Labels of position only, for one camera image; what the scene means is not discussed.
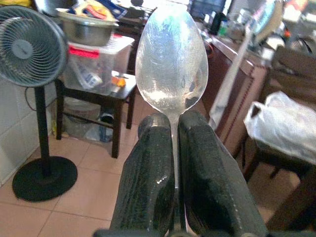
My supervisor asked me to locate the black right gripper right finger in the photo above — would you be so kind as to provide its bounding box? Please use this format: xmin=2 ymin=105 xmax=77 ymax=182
xmin=177 ymin=109 xmax=269 ymax=234

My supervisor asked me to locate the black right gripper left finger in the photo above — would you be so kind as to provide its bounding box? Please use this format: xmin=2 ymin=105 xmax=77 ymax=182
xmin=110 ymin=113 xmax=176 ymax=234

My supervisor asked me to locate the steel spoon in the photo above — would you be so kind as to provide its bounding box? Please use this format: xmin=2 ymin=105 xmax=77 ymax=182
xmin=135 ymin=3 xmax=209 ymax=190

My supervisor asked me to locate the dark wooden stool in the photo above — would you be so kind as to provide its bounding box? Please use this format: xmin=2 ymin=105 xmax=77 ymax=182
xmin=54 ymin=70 xmax=137 ymax=159

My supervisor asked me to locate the dark wooden chair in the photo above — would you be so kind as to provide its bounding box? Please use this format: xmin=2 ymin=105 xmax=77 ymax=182
xmin=242 ymin=137 xmax=316 ymax=232

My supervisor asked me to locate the brown wooden cabinet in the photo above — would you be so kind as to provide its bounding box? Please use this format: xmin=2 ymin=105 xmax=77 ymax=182
xmin=200 ymin=36 xmax=269 ymax=159

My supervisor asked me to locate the white plastic bag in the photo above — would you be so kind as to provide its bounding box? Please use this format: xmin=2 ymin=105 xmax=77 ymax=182
xmin=243 ymin=91 xmax=316 ymax=165

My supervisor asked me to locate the clear plastic storage box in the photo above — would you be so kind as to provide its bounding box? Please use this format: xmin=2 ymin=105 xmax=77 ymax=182
xmin=62 ymin=34 xmax=135 ymax=96

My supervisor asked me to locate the black bottle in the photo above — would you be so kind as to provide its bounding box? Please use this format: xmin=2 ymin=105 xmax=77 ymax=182
xmin=210 ymin=11 xmax=227 ymax=36

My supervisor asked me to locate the steel pot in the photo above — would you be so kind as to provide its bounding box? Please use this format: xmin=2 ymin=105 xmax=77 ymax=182
xmin=55 ymin=7 xmax=120 ymax=47

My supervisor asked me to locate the grey standing fan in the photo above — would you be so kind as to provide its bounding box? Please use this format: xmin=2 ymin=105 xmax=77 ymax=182
xmin=0 ymin=5 xmax=79 ymax=203

